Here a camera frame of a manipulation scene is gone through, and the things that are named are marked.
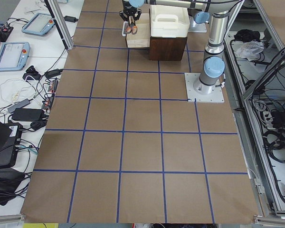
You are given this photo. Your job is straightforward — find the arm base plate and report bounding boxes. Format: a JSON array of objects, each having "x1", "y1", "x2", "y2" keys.
[{"x1": 184, "y1": 73, "x2": 225, "y2": 103}]

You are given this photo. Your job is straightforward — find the aluminium frame post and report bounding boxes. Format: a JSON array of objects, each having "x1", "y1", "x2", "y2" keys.
[{"x1": 45, "y1": 0, "x2": 74, "y2": 51}]

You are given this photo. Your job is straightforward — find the black coiled cables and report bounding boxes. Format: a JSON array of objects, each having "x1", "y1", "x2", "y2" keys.
[{"x1": 262, "y1": 129, "x2": 285, "y2": 164}]

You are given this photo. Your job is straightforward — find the white coiled cable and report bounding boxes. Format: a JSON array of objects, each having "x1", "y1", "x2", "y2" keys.
[{"x1": 0, "y1": 79, "x2": 36, "y2": 103}]

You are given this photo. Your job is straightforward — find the white crumpled cloth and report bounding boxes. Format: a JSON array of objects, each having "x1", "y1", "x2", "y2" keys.
[{"x1": 235, "y1": 41, "x2": 264, "y2": 61}]

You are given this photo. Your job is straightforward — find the white drawer handle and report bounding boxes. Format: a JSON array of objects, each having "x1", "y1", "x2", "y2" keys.
[{"x1": 122, "y1": 21, "x2": 129, "y2": 37}]

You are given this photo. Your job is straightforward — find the blue teach pendant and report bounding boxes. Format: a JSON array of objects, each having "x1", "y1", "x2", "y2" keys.
[
  {"x1": 21, "y1": 13, "x2": 54, "y2": 36},
  {"x1": 0, "y1": 42, "x2": 30, "y2": 72}
]

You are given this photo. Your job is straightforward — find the grey orange scissors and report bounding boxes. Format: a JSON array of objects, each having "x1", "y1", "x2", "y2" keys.
[{"x1": 125, "y1": 24, "x2": 138, "y2": 35}]

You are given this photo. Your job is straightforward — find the dark wooden drawer box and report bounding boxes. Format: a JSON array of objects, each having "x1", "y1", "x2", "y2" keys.
[{"x1": 125, "y1": 13, "x2": 188, "y2": 61}]

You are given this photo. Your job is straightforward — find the large black power brick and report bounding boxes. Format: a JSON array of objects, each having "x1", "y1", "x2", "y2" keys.
[{"x1": 12, "y1": 108, "x2": 44, "y2": 122}]

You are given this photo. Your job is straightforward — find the near blue teach pendant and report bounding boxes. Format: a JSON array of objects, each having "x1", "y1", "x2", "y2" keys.
[{"x1": 0, "y1": 42, "x2": 30, "y2": 72}]

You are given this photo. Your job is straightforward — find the black power adapter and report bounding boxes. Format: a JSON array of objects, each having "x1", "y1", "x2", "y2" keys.
[{"x1": 64, "y1": 16, "x2": 78, "y2": 23}]

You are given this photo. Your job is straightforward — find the black laptop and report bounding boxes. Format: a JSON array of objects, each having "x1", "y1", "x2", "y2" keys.
[{"x1": 0, "y1": 122, "x2": 22, "y2": 169}]

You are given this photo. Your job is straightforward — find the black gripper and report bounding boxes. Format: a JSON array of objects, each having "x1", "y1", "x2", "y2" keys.
[{"x1": 119, "y1": 0, "x2": 142, "y2": 27}]

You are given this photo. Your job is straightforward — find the cream plastic tray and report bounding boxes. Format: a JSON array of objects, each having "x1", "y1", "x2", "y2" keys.
[{"x1": 150, "y1": 5, "x2": 190, "y2": 38}]

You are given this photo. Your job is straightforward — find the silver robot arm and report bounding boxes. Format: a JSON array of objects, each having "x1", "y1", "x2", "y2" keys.
[{"x1": 119, "y1": 0, "x2": 243, "y2": 95}]

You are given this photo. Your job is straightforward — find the far blue teach pendant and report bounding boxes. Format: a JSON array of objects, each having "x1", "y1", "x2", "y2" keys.
[{"x1": 21, "y1": 13, "x2": 54, "y2": 36}]

